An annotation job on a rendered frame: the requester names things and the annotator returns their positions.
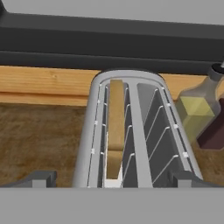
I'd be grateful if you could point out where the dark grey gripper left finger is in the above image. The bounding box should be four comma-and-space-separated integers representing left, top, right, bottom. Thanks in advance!
0, 171, 58, 188

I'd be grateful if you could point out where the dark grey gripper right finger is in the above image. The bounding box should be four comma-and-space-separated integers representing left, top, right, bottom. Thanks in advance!
172, 171, 224, 188

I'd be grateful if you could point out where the silver two-slot toaster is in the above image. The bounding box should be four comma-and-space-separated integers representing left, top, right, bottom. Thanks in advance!
71, 68, 204, 188

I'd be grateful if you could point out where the brown bread slice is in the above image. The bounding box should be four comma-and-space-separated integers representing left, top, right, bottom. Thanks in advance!
106, 79, 126, 180

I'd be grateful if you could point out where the dark red bottle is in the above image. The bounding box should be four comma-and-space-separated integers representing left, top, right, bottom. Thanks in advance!
196, 97, 224, 151

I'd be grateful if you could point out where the clear bottle with yellow oil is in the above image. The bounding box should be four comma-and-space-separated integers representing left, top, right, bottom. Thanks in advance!
174, 61, 224, 144

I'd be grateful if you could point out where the dark grey cupboard run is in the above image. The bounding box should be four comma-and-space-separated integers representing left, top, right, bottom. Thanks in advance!
0, 0, 224, 75

